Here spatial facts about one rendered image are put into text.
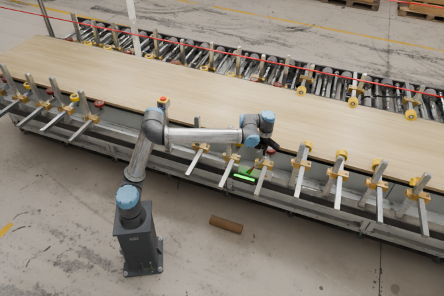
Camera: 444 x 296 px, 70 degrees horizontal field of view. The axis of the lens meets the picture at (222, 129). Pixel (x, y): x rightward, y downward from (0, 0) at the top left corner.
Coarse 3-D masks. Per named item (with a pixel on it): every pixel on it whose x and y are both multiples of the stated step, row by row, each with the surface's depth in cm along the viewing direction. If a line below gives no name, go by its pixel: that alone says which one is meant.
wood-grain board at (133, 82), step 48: (48, 48) 336; (96, 48) 340; (96, 96) 277; (144, 96) 280; (192, 96) 282; (240, 96) 284; (288, 96) 287; (288, 144) 241; (336, 144) 243; (384, 144) 245; (432, 144) 247
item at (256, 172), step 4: (240, 164) 238; (240, 168) 241; (244, 168) 240; (248, 168) 238; (256, 168) 235; (240, 172) 244; (244, 172) 243; (252, 172) 240; (256, 172) 238; (260, 172) 237; (268, 172) 234; (256, 176) 241; (268, 176) 237; (268, 180) 239
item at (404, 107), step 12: (108, 24) 401; (72, 36) 397; (120, 36) 402; (168, 36) 382; (144, 48) 404; (216, 48) 370; (228, 48) 365; (168, 60) 384; (180, 60) 363; (216, 60) 378; (228, 60) 367; (240, 72) 349; (264, 72) 350; (264, 84) 311; (288, 84) 339; (312, 84) 356; (324, 96) 299; (348, 96) 325; (384, 108) 309; (396, 108) 309; (432, 120) 278
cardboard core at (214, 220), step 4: (212, 216) 287; (216, 216) 288; (212, 220) 285; (216, 220) 284; (220, 220) 284; (224, 220) 284; (228, 220) 286; (212, 224) 286; (216, 224) 284; (220, 224) 283; (224, 224) 282; (228, 224) 282; (232, 224) 281; (236, 224) 282; (224, 228) 283; (228, 228) 281; (232, 228) 280; (236, 228) 280; (240, 228) 279; (236, 232) 281; (240, 232) 279
